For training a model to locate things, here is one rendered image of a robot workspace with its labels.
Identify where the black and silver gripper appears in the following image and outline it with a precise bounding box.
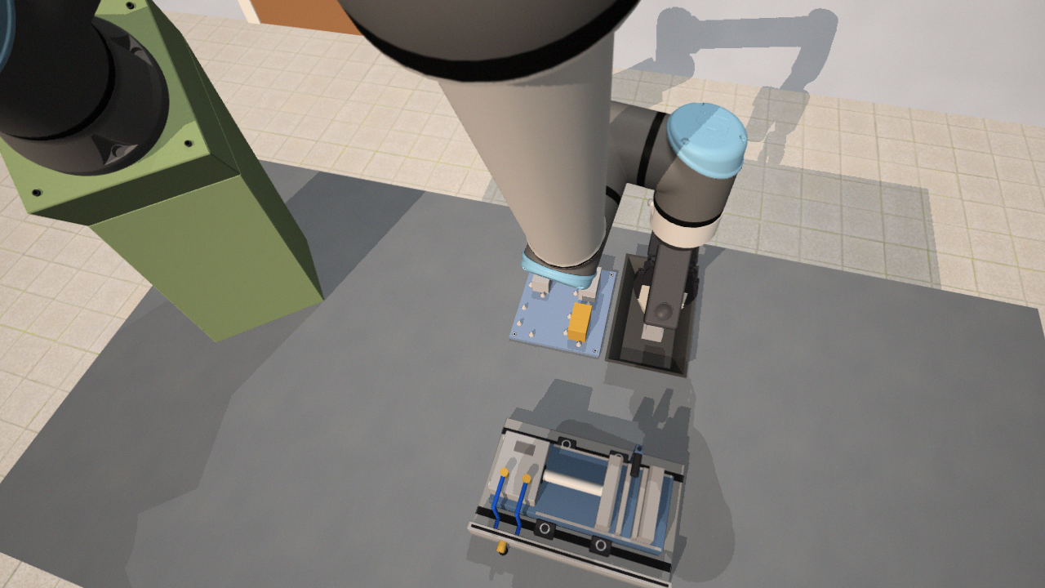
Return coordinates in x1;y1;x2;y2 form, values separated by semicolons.
633;231;699;313

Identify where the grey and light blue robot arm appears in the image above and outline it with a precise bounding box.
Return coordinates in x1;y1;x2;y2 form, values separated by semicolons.
0;0;748;290

